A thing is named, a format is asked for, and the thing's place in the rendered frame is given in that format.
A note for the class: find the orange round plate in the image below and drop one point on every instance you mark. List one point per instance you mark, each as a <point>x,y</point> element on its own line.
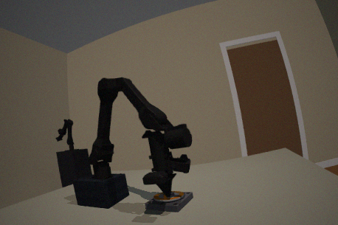
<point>161,198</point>

